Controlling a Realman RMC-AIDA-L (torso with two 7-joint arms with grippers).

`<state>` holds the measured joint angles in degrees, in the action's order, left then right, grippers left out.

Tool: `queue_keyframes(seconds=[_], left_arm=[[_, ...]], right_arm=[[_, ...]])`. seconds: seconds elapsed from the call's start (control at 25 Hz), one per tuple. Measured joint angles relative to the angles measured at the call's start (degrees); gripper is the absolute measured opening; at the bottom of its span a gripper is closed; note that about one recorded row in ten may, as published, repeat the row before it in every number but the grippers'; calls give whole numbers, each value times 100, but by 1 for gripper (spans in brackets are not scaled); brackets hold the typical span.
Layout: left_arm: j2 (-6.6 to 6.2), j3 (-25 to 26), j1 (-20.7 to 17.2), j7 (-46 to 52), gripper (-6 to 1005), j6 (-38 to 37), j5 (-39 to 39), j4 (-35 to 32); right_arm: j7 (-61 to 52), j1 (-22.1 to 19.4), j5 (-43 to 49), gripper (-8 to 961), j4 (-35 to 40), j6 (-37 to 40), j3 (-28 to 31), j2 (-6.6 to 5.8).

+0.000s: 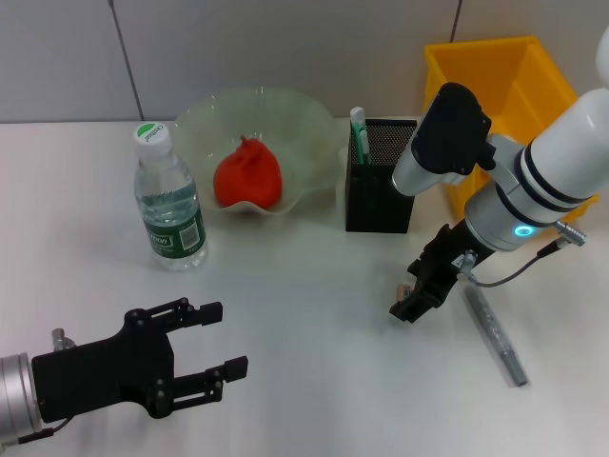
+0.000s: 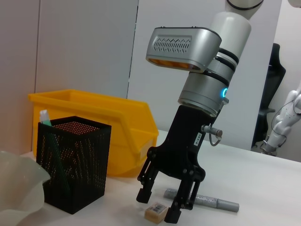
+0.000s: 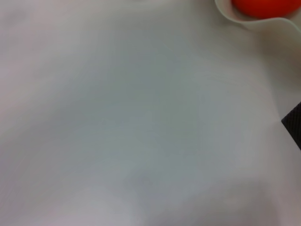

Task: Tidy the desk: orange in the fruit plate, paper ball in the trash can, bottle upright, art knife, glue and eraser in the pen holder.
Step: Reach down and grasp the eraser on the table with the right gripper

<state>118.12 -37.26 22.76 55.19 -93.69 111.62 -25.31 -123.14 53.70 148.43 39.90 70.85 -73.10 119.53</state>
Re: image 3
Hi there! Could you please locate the red-orange toy orange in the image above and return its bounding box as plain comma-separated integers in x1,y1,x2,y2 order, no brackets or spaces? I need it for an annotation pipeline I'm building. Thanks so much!
231,0,301,19

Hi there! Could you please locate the green frosted glass fruit bowl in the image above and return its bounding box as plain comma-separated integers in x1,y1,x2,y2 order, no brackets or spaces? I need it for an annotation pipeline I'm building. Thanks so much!
214,0,301,35

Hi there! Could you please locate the black mesh pen holder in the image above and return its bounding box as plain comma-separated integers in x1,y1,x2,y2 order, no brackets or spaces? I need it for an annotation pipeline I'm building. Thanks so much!
281,102,301,152

